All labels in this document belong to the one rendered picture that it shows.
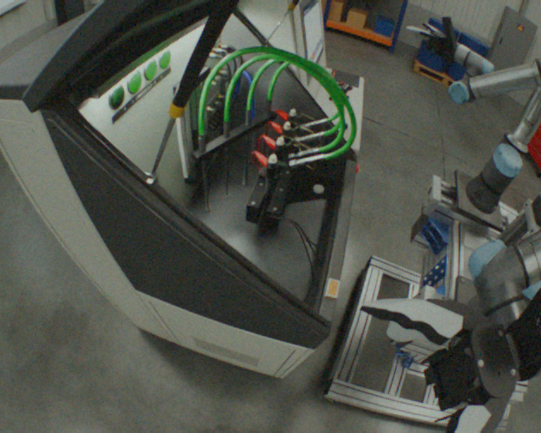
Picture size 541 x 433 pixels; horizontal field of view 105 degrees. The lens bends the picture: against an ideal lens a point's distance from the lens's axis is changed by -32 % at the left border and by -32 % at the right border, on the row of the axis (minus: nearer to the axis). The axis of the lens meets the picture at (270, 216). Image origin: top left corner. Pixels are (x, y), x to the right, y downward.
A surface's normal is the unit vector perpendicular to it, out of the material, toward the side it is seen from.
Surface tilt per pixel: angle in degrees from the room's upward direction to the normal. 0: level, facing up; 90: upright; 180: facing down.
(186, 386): 0
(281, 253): 0
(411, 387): 0
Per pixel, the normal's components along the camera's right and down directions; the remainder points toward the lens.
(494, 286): -0.83, -0.31
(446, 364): -0.99, -0.02
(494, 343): 0.09, -0.71
